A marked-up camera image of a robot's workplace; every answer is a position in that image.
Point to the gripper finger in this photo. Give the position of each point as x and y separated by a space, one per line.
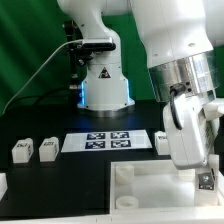
206 180

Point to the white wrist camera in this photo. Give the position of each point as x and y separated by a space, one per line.
214 109

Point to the white obstacle bar left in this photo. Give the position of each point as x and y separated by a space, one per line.
3 185

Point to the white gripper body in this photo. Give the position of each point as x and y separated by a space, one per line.
190 147

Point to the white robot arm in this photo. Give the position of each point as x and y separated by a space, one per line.
181 65

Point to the paper sheet with AprilTags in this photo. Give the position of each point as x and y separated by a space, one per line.
104 141

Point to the white square tabletop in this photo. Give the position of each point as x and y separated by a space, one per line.
157 185

